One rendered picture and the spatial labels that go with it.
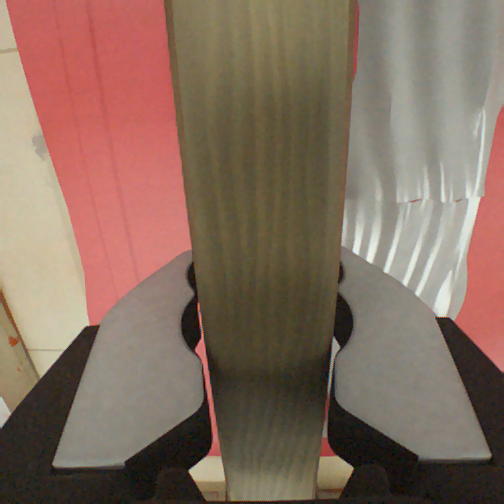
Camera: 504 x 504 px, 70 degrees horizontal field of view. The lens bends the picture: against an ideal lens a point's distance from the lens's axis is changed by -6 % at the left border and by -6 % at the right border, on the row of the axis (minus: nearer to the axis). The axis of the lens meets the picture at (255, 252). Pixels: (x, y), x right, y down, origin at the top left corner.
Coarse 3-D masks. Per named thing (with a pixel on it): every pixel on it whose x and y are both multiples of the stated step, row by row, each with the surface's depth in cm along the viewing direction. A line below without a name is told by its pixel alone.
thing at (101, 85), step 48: (48, 0) 14; (96, 0) 14; (144, 0) 14; (48, 48) 14; (96, 48) 15; (144, 48) 15; (48, 96) 15; (96, 96) 15; (144, 96) 15; (48, 144) 16; (96, 144) 16; (144, 144) 16; (96, 192) 18; (144, 192) 18
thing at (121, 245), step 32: (96, 224) 18; (128, 224) 18; (160, 224) 18; (480, 224) 18; (96, 256) 19; (128, 256) 19; (160, 256) 19; (480, 256) 19; (96, 288) 20; (128, 288) 20; (480, 288) 20; (96, 320) 21; (480, 320) 21
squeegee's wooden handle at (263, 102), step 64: (192, 0) 5; (256, 0) 5; (320, 0) 5; (192, 64) 6; (256, 64) 5; (320, 64) 5; (192, 128) 6; (256, 128) 6; (320, 128) 6; (192, 192) 7; (256, 192) 6; (320, 192) 6; (256, 256) 7; (320, 256) 7; (256, 320) 8; (320, 320) 8; (256, 384) 9; (320, 384) 9; (256, 448) 10; (320, 448) 11
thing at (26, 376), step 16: (0, 288) 20; (0, 304) 20; (0, 320) 20; (0, 336) 20; (16, 336) 21; (0, 352) 20; (16, 352) 21; (0, 368) 20; (16, 368) 21; (32, 368) 23; (0, 384) 20; (16, 384) 21; (32, 384) 23; (0, 400) 20; (16, 400) 21; (0, 416) 21; (208, 496) 30; (224, 496) 30; (320, 496) 29; (336, 496) 29
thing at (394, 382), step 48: (384, 288) 10; (336, 336) 11; (384, 336) 9; (432, 336) 8; (336, 384) 7; (384, 384) 7; (432, 384) 7; (336, 432) 7; (384, 432) 6; (432, 432) 6; (480, 432) 6
